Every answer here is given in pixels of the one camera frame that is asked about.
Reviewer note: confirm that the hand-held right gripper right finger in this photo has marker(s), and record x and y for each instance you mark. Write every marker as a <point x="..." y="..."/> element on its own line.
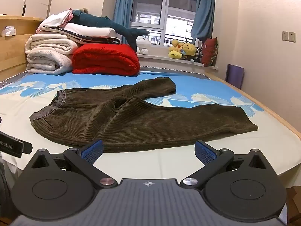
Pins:
<point x="205" y="154"/>

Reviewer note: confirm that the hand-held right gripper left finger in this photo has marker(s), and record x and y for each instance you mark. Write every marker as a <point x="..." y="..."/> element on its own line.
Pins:
<point x="93" y="151"/>

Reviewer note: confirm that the blue white printed bed sheet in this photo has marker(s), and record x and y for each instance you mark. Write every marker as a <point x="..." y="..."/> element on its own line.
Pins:
<point x="235" y="150"/>

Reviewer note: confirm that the purple box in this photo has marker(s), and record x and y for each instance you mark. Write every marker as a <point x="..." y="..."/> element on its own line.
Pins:
<point x="235" y="76"/>

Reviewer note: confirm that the red folded blanket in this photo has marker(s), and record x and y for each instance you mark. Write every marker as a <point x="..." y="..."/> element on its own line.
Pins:
<point x="105" y="60"/>

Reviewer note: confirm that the wooden headboard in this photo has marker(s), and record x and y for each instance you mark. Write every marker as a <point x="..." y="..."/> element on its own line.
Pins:
<point x="11" y="49"/>

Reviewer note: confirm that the white folded quilt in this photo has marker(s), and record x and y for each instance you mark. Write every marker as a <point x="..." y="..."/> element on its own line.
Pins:
<point x="47" y="56"/>

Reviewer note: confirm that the black and white plush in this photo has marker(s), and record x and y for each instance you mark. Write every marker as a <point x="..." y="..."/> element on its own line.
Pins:
<point x="198" y="54"/>

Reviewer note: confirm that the cardboard box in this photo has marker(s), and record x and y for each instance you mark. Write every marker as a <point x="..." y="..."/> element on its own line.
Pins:
<point x="295" y="202"/>

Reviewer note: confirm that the red patterned cushion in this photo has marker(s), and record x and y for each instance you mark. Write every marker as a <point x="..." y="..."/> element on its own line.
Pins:
<point x="209" y="51"/>

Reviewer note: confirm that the window sill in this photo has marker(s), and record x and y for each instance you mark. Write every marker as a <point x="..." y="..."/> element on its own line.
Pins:
<point x="164" y="60"/>

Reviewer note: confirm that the yellow bear plush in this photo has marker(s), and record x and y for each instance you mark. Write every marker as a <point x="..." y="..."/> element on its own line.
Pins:
<point x="189" y="50"/>

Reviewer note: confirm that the yellow duck plush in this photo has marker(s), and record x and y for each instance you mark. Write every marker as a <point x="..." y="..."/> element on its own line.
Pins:
<point x="175" y="50"/>

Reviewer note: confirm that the white blanket with dark trim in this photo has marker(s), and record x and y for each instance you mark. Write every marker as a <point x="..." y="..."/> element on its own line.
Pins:
<point x="94" y="39"/>

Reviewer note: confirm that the tissue box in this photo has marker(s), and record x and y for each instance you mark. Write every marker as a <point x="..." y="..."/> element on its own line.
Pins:
<point x="9" y="31"/>

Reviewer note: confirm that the white seal plush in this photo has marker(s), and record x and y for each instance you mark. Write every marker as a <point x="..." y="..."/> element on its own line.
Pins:
<point x="142" y="44"/>

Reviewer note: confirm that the dark blue shark plush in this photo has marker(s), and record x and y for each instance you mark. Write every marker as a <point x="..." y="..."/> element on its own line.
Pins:
<point x="94" y="20"/>

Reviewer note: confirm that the white and pink cloth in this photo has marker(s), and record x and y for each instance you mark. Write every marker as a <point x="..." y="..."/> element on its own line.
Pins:
<point x="55" y="20"/>

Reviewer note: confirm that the small brown plush toy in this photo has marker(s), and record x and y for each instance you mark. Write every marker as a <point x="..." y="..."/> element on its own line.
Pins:
<point x="84" y="10"/>

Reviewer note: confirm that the blue curtain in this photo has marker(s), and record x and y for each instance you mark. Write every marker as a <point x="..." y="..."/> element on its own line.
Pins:
<point x="123" y="2"/>
<point x="204" y="9"/>

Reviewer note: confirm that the wooden bed frame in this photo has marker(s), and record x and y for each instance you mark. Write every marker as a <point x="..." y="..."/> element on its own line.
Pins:
<point x="289" y="125"/>

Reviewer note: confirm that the white wall socket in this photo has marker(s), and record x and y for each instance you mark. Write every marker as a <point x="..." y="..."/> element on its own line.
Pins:
<point x="285" y="35"/>
<point x="292" y="36"/>

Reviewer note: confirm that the window with white frame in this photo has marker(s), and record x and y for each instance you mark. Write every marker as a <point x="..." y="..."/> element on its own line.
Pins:
<point x="164" y="11"/>

